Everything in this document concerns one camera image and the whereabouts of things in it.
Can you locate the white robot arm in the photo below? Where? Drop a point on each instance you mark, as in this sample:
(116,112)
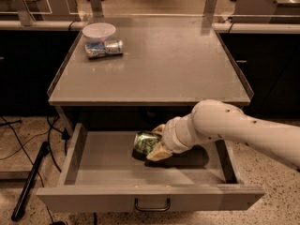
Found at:
(212,120)

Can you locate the silver blue soda can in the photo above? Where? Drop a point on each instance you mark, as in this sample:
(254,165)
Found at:
(103,48)

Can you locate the black bar on floor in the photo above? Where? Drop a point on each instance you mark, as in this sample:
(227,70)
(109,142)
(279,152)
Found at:
(19,209)

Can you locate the dark metal drawer handle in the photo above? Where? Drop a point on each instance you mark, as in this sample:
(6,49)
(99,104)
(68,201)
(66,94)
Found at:
(141,206)

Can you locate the grey desk background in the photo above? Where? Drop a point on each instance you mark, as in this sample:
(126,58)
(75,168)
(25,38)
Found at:
(267,11)
(40,10)

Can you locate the open grey top drawer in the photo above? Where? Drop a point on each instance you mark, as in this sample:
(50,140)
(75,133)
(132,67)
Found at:
(101,175)

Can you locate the grey desk background left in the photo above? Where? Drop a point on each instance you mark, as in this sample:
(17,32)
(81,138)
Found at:
(40,10)

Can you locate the grey cabinet with top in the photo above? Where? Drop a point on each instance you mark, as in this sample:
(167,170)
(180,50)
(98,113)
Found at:
(166,61)

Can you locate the white bowl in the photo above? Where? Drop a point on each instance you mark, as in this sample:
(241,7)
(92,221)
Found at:
(98,31)

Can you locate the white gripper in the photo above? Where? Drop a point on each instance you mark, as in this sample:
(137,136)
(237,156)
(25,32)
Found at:
(171,134)

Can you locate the green soda can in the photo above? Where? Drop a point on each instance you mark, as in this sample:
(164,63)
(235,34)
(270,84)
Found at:
(145,141)

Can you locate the grey desk background right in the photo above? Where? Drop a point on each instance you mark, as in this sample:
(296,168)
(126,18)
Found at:
(267,11)

